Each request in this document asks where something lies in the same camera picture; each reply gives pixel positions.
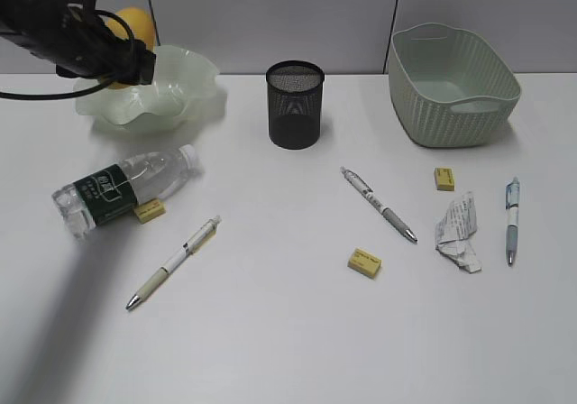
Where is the yellow eraser near basket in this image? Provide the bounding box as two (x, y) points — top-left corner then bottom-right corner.
(434, 168), (455, 191)

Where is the white pen grey grip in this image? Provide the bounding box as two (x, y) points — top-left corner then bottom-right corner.
(340, 167), (418, 244)

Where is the pale green woven basket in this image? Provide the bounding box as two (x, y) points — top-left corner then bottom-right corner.
(389, 23), (521, 148)

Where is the yellow eraser near bottle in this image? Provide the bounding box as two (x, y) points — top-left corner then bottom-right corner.
(133, 198), (166, 225)

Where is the pale green wavy plate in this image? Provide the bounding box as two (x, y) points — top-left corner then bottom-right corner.
(75, 45), (219, 134)

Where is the clear water bottle green label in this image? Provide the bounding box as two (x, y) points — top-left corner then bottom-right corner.
(52, 144), (202, 238)

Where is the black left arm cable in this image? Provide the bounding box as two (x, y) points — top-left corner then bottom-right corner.
(0, 8), (136, 103)

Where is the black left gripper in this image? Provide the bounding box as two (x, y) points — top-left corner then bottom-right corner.
(56, 9), (156, 87)

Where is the yellow eraser front centre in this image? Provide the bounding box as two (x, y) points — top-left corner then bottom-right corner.
(347, 248), (381, 279)

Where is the yellow mango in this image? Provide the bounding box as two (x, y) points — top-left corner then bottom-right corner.
(102, 6), (157, 92)

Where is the white pen beige grip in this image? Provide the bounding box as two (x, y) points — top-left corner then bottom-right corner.
(125, 216), (222, 311)

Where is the blue clip pen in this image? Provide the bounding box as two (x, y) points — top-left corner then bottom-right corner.
(506, 177), (520, 267)

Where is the waste paper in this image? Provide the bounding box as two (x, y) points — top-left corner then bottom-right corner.
(435, 191), (482, 274)

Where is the black mesh pen holder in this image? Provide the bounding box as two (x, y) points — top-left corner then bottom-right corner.
(265, 60), (325, 150)

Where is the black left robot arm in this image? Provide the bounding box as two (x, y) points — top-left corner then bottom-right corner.
(1, 0), (156, 86)

